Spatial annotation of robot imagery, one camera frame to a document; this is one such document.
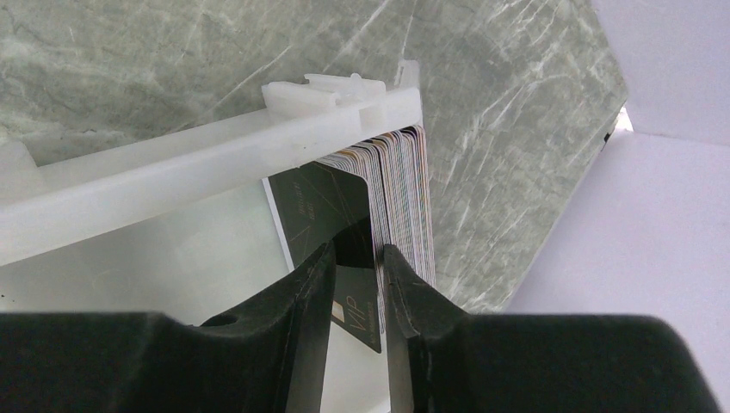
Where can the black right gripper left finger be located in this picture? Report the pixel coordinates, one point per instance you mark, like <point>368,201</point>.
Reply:
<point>266,354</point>

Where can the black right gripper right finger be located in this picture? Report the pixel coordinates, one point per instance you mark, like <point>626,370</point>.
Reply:
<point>443,359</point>

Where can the black vip credit card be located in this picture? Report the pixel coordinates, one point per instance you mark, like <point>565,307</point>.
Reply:
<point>318,204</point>

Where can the white card box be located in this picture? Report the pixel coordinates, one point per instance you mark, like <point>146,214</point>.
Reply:
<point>181,224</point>

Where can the stack of cards in box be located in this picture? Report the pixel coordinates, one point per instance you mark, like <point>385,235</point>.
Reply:
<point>395,169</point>

